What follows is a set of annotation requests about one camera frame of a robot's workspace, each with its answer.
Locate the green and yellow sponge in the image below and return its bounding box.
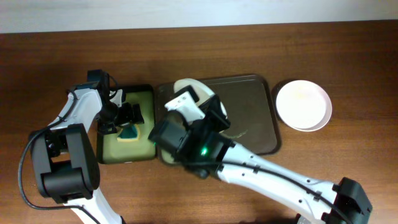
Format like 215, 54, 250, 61
116, 124, 141, 142

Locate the white plate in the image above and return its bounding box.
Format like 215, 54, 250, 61
275, 80, 333, 132
174, 78, 215, 107

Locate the white plate top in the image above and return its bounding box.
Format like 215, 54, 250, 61
275, 80, 333, 132

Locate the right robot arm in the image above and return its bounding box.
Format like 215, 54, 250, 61
149, 95, 373, 223

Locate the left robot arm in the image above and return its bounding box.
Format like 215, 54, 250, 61
24, 81, 144, 223

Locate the small dark green tray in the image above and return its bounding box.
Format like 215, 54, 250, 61
96, 84, 156, 164

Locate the brown plastic serving tray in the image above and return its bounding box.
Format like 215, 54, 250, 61
148, 75, 281, 166

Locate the large yellow foam pad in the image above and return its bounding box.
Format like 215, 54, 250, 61
98, 90, 155, 164

